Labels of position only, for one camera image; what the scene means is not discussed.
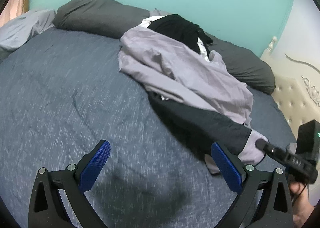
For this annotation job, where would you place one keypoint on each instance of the dark grey long pillow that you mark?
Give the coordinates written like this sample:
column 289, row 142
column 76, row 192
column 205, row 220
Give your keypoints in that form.
column 112, row 19

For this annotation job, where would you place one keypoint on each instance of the pink curtain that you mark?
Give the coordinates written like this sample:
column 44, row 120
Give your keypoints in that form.
column 13, row 9

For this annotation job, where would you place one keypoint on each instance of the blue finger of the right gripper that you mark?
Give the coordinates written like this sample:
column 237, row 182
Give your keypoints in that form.
column 276, row 153

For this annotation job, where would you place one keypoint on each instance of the cream tufted headboard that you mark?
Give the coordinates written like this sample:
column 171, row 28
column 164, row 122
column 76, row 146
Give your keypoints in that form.
column 297, row 87

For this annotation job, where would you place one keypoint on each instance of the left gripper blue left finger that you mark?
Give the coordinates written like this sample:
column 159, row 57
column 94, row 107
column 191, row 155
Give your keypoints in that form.
column 46, row 208

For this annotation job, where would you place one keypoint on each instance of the light grey pillow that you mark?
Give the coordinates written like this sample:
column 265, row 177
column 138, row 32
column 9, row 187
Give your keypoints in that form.
column 18, row 31

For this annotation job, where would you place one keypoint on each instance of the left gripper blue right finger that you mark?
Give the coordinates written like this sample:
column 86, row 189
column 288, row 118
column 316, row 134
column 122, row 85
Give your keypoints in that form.
column 274, row 208

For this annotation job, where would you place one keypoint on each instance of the grey and black jacket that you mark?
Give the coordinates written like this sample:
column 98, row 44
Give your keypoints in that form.
column 198, row 100

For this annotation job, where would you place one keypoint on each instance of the black and white clothes pile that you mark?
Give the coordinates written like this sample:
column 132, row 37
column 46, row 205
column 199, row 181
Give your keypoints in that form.
column 182, row 30

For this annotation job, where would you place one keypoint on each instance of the person's right hand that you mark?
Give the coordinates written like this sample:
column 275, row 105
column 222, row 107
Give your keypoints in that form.
column 302, row 209

